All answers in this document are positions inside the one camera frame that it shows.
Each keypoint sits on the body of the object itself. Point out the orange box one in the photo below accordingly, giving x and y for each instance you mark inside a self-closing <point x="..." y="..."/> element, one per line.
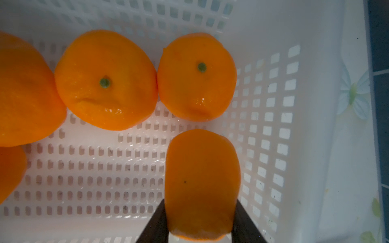
<point x="202" y="183"/>

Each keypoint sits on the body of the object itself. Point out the orange box four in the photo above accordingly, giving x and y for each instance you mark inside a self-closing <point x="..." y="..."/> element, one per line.
<point x="196" y="77"/>

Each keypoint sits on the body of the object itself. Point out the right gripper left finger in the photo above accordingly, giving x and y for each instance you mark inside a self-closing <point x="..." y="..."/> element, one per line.
<point x="156" y="231"/>

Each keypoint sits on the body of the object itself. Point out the orange box two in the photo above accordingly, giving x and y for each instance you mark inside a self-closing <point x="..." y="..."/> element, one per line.
<point x="13" y="168"/>
<point x="31" y="108"/>

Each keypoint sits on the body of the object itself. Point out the orange box three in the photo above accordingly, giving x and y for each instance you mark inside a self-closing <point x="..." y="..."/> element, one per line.
<point x="107" y="80"/>

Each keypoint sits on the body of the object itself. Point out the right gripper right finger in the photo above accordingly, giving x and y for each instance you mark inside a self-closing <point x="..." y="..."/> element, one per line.
<point x="244" y="230"/>

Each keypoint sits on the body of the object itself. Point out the white perforated plastic basket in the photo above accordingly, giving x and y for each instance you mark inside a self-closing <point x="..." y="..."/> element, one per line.
<point x="84" y="184"/>

